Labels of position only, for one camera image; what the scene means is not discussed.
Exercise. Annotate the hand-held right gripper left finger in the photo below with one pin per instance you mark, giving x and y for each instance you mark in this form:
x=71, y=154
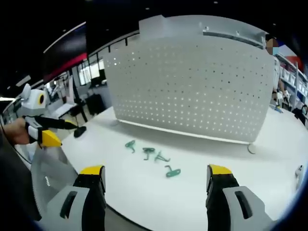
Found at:
x=79, y=204

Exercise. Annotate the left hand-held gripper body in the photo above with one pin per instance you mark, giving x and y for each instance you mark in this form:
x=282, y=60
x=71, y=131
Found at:
x=32, y=102

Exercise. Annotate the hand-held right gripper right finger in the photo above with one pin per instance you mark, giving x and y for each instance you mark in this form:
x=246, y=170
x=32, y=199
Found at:
x=231, y=207

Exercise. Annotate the green hook assembly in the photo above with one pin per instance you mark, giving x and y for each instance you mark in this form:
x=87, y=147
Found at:
x=173, y=172
x=160, y=157
x=130, y=145
x=148, y=151

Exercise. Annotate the white perforated mounting plate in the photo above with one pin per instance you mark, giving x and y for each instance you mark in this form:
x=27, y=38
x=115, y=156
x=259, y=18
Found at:
x=190, y=91

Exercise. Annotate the person's left hand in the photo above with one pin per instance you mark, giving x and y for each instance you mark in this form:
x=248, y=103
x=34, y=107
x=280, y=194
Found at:
x=18, y=132

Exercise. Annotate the small black object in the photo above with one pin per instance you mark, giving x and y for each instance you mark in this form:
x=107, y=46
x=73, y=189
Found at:
x=79, y=132

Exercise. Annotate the black cabinet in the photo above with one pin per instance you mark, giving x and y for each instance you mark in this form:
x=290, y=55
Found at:
x=95, y=104

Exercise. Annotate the small white device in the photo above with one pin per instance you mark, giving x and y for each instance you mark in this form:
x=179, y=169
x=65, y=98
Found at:
x=299, y=174

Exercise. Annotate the small blue item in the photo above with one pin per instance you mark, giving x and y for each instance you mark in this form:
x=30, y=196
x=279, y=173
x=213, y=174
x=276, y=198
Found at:
x=278, y=109

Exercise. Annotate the black chair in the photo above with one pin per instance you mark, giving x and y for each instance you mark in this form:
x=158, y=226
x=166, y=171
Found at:
x=300, y=115

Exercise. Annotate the shelf with white bins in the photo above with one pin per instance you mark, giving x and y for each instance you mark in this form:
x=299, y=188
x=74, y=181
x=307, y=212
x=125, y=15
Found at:
x=294, y=77

